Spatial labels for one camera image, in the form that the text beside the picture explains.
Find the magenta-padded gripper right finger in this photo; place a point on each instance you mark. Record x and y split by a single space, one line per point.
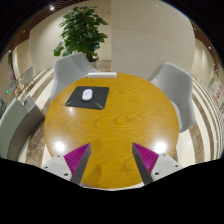
146 159

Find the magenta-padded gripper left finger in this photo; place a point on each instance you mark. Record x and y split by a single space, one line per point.
77 158

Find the white cartoon-print computer mouse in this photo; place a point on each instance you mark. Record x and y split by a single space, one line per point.
87 94

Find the black mouse pad green lines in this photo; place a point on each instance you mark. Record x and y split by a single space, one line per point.
100 98

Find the grey-green armchair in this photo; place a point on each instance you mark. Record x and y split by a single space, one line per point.
15 130

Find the grey upholstered armchair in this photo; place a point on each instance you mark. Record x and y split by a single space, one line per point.
176 90
70 71

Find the white rectangular box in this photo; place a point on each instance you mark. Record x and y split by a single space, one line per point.
102 75

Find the white plant pot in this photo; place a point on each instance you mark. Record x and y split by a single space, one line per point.
94 63

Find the small white chair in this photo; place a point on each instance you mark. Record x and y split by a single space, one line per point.
26 75

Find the green leafy plant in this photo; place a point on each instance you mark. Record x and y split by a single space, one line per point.
83 30

